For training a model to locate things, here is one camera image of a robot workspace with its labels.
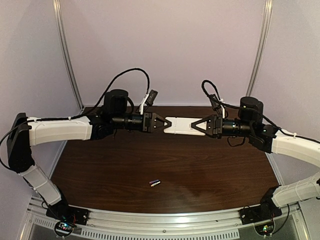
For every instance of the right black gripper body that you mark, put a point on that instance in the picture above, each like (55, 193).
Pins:
(217, 125)

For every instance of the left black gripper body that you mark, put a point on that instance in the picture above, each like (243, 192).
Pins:
(147, 122)

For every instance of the white remote control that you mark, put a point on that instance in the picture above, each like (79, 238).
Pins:
(182, 126)

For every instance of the purple AAA battery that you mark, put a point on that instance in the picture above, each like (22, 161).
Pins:
(154, 181)

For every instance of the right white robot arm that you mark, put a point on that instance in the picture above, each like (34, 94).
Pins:
(268, 138)

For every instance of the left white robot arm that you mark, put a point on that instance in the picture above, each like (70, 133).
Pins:
(31, 131)

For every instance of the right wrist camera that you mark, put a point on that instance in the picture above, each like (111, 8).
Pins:
(216, 106)

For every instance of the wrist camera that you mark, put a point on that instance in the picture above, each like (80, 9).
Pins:
(147, 101)
(216, 106)

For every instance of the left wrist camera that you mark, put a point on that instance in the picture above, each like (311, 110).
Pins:
(147, 101)

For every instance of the right aluminium frame post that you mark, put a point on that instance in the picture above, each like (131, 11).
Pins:
(263, 37)

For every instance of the aluminium frame post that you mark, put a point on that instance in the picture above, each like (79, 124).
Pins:
(263, 37)
(65, 53)

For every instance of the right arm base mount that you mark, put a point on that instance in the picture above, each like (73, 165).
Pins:
(264, 213)

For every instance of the front aluminium rail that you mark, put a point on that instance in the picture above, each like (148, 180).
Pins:
(212, 225)

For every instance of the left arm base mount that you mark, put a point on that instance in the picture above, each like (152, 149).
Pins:
(69, 217)

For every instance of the left aluminium frame post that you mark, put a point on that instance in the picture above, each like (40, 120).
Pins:
(65, 53)

